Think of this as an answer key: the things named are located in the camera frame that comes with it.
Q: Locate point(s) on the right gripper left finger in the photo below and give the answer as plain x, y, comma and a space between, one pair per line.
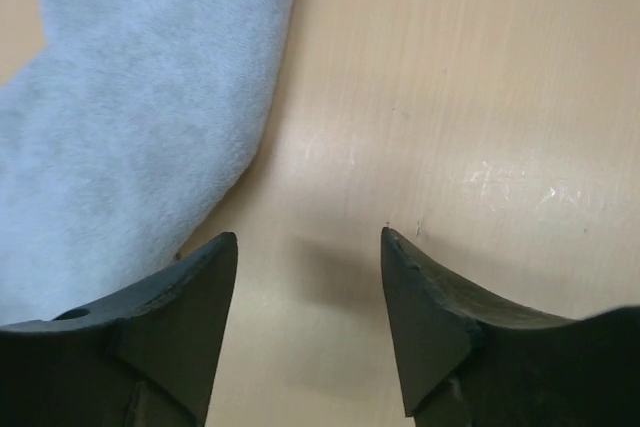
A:
146, 355

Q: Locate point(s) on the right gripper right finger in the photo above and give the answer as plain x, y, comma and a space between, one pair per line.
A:
468, 357

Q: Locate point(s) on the grey panda towel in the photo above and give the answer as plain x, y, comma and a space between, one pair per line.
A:
121, 135

